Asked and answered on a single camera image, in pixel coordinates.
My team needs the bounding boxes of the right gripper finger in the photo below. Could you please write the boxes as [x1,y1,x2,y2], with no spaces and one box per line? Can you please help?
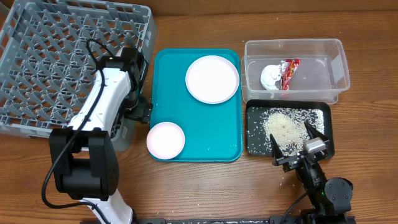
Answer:
[304,122,329,142]
[269,134,284,166]

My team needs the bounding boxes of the white rice grains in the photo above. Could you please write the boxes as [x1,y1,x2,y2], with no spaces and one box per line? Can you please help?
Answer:
[247,106,325,157]

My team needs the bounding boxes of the pink saucer plate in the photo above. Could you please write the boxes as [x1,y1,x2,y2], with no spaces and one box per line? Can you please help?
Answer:
[146,122,185,160]

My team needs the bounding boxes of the red snack wrapper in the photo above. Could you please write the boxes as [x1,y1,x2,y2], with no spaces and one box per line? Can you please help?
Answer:
[280,58,301,90]

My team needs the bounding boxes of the white napkin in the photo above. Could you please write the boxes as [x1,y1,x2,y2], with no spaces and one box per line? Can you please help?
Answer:
[260,65,282,90]

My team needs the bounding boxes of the white round plate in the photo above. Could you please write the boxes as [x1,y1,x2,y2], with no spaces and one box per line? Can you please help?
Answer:
[185,55,239,104]

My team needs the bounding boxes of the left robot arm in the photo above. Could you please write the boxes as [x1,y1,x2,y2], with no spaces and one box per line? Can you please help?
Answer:
[49,47,152,223]

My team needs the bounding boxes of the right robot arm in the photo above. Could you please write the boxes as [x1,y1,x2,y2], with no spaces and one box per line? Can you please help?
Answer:
[269,122,356,224]

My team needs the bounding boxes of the black waste tray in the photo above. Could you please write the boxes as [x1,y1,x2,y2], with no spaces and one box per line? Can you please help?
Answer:
[246,100,335,159]

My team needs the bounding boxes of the clear plastic waste bin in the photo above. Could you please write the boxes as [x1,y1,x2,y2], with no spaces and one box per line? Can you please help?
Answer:
[241,39,350,104]

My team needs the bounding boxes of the teal serving tray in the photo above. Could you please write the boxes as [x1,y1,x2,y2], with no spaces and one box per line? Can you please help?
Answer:
[150,49,243,162]

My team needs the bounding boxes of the grey plastic dish rack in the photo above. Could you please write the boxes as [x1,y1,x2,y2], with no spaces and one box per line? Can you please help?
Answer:
[1,1,157,138]

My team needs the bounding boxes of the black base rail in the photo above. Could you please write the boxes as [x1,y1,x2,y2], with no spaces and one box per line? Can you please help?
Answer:
[79,214,357,224]

